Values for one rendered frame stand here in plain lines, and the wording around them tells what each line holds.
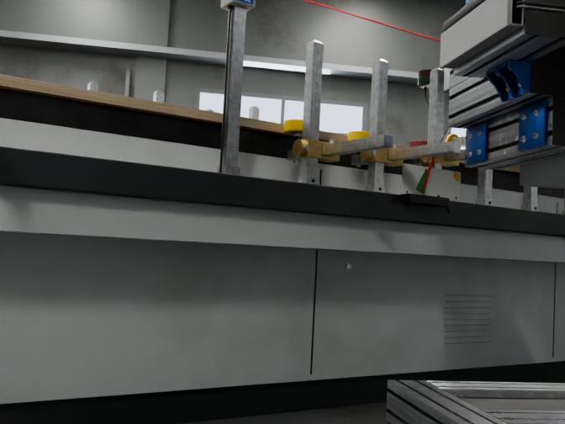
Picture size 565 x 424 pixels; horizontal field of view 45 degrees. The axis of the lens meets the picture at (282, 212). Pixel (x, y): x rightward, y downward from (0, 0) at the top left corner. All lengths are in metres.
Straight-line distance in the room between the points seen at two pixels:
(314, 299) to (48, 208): 0.95
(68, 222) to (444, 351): 1.53
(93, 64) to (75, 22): 0.46
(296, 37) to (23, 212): 6.06
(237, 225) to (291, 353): 0.55
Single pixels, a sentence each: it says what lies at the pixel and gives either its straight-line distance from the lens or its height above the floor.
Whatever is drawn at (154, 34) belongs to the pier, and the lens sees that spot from 7.23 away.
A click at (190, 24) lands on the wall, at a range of 7.35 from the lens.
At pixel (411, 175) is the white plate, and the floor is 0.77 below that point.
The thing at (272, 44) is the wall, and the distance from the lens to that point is 7.39.
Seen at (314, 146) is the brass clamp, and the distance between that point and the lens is 1.91.
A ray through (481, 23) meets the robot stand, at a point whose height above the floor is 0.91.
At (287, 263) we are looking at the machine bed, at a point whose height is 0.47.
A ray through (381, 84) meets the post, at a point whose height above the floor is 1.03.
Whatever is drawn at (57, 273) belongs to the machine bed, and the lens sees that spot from 1.83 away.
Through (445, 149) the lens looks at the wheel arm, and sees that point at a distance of 1.92.
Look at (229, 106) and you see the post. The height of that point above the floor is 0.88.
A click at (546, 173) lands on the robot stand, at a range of 1.49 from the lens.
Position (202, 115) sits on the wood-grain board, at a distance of 1.96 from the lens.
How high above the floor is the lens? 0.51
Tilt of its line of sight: 3 degrees up
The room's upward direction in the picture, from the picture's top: 3 degrees clockwise
